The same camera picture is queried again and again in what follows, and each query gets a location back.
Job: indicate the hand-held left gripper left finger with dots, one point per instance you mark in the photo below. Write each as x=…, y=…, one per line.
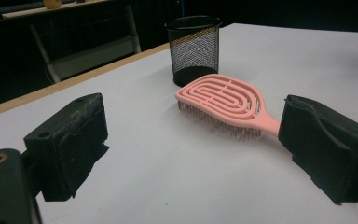
x=71, y=146

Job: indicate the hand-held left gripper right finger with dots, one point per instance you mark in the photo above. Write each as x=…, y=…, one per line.
x=326, y=146

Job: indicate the pink hairbrush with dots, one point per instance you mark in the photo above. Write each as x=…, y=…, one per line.
x=227, y=99

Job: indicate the black mesh pen holder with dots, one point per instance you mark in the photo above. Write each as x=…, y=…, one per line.
x=194, y=53

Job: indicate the yellow object on shelf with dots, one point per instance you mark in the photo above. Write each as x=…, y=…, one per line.
x=52, y=3

